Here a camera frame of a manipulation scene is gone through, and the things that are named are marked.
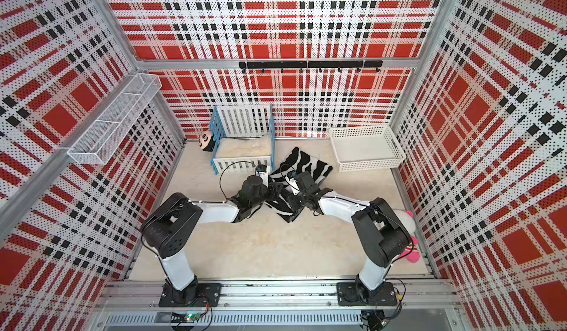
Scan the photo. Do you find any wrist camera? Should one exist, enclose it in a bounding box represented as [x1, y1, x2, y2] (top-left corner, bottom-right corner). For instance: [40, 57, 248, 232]
[255, 164, 270, 186]
[285, 173, 300, 195]

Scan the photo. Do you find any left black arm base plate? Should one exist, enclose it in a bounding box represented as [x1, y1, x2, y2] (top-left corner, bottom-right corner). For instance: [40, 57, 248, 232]
[159, 281, 222, 307]

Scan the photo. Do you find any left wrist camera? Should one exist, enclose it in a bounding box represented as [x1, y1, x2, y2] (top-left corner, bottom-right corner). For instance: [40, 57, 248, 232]
[255, 164, 270, 186]

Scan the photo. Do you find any white pink plush doll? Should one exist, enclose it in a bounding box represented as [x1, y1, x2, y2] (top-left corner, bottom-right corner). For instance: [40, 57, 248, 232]
[393, 209, 421, 264]

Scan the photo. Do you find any panda plush toy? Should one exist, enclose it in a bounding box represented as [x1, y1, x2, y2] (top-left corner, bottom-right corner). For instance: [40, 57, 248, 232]
[199, 130, 216, 152]

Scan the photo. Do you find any black hook rail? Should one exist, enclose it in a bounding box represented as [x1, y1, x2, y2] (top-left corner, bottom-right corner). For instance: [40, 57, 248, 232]
[239, 60, 384, 71]

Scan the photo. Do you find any grey zebra plush pillowcase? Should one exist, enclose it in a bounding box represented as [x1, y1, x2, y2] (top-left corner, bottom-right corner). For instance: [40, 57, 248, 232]
[266, 147, 334, 223]

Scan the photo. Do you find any green circuit board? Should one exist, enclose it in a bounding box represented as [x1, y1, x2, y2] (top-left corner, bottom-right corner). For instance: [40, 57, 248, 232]
[170, 313, 203, 325]

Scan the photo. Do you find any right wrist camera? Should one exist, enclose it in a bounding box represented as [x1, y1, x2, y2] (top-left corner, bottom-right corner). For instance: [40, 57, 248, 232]
[285, 173, 300, 195]

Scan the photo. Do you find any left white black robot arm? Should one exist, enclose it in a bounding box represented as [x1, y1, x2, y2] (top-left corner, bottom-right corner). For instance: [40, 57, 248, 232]
[142, 175, 281, 306]

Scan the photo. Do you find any blue white toy crib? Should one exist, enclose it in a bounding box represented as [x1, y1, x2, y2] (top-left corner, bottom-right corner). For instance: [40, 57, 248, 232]
[209, 105, 276, 174]

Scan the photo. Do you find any white plastic basket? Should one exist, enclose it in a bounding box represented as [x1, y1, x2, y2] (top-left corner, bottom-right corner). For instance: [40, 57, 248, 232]
[328, 125, 407, 172]

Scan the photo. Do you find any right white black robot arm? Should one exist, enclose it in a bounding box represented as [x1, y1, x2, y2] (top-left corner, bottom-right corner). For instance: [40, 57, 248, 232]
[286, 172, 416, 305]

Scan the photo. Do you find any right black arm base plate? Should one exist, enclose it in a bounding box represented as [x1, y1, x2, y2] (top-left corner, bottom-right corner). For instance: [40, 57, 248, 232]
[336, 282, 398, 307]

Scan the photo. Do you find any white wire mesh shelf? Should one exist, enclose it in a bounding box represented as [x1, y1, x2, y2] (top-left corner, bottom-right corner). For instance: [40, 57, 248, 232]
[67, 73, 162, 165]

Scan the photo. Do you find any aluminium mounting rail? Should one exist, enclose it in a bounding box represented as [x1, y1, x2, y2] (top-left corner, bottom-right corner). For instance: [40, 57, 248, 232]
[88, 276, 468, 330]

